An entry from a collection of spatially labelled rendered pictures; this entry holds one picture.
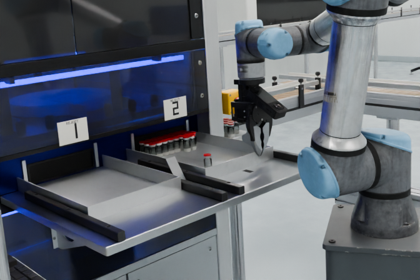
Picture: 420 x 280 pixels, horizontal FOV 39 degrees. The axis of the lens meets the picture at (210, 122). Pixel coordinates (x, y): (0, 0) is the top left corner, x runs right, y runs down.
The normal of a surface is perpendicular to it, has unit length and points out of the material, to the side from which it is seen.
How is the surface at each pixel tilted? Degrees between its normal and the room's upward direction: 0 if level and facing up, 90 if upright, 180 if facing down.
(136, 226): 0
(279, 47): 89
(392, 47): 90
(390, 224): 73
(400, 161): 90
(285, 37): 89
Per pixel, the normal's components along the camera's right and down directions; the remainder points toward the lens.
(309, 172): -0.90, 0.26
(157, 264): 0.68, 0.12
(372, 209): -0.63, -0.10
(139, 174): -0.73, 0.19
